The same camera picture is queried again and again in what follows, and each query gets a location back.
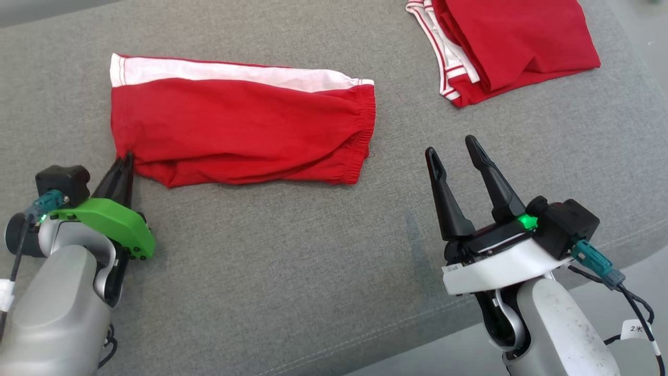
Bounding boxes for white paper cable tag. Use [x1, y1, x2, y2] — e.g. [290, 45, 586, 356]
[621, 320, 654, 343]

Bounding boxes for red Bulls 23 jersey shirt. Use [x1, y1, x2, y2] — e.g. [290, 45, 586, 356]
[406, 0, 602, 109]

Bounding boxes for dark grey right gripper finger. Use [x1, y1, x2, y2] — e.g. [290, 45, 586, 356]
[425, 147, 476, 242]
[464, 135, 527, 224]

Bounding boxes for left arm cable teal plug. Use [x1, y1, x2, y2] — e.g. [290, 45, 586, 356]
[0, 190, 68, 340]

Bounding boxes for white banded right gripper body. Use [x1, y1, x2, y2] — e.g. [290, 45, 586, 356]
[441, 217, 559, 297]

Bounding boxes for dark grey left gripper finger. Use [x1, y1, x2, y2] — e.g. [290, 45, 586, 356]
[111, 152, 135, 208]
[91, 157, 126, 201]

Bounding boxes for red shorts with white stripe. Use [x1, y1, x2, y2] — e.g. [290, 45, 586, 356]
[110, 53, 376, 189]

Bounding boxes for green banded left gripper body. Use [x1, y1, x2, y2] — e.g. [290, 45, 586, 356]
[50, 197, 156, 260]

